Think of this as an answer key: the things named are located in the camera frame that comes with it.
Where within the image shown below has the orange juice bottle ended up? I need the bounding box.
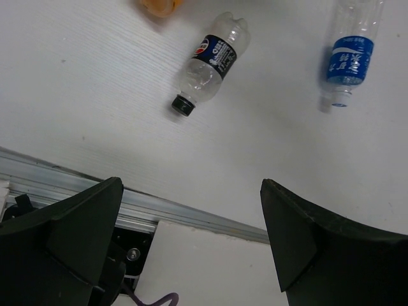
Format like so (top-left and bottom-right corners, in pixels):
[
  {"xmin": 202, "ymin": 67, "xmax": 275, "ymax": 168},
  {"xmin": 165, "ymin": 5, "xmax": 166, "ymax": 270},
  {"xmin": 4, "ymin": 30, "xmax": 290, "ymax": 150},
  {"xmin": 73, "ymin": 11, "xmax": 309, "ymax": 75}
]
[{"xmin": 140, "ymin": 0, "xmax": 184, "ymax": 18}]

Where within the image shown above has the blue label clear bottle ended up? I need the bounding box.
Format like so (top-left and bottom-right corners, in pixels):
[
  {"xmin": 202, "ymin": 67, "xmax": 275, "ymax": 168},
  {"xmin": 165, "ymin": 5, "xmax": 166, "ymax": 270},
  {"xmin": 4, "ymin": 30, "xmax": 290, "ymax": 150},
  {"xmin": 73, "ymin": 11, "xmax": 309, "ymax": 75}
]
[{"xmin": 319, "ymin": 0, "xmax": 386, "ymax": 112}]

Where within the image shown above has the aluminium table rail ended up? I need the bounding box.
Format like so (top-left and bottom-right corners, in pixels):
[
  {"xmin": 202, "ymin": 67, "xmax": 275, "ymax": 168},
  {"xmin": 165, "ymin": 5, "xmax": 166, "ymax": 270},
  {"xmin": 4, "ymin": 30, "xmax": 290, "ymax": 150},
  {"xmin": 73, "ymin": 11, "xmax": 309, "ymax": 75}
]
[{"xmin": 1, "ymin": 149, "xmax": 269, "ymax": 244}]

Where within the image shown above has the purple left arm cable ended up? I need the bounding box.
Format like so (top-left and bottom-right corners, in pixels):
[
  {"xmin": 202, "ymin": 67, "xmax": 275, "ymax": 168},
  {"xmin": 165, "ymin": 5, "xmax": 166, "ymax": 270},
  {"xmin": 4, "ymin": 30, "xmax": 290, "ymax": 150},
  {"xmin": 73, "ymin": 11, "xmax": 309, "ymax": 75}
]
[{"xmin": 122, "ymin": 282, "xmax": 179, "ymax": 306}]

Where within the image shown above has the black label clear bottle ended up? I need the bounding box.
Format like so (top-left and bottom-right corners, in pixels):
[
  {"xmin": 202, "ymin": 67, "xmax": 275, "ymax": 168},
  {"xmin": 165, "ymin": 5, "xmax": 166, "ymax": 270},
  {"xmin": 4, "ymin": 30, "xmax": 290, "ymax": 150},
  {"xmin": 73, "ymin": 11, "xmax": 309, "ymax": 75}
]
[{"xmin": 171, "ymin": 12, "xmax": 251, "ymax": 117}]

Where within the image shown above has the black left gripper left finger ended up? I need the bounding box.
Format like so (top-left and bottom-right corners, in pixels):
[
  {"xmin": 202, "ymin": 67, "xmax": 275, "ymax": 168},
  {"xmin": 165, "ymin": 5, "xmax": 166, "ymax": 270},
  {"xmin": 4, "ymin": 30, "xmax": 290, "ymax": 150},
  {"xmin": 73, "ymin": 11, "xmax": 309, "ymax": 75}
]
[{"xmin": 1, "ymin": 177, "xmax": 124, "ymax": 305}]

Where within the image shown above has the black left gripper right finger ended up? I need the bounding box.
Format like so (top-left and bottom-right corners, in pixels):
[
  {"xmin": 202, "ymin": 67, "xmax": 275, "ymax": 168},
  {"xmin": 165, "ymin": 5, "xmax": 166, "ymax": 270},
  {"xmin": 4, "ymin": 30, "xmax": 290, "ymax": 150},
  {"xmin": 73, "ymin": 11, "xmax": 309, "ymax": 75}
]
[{"xmin": 260, "ymin": 179, "xmax": 407, "ymax": 305}]

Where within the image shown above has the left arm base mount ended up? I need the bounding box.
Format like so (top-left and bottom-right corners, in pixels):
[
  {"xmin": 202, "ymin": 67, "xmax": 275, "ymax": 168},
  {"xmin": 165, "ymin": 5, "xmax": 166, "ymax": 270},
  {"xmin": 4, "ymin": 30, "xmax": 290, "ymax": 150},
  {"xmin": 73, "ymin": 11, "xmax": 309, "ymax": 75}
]
[{"xmin": 88, "ymin": 227, "xmax": 153, "ymax": 305}]

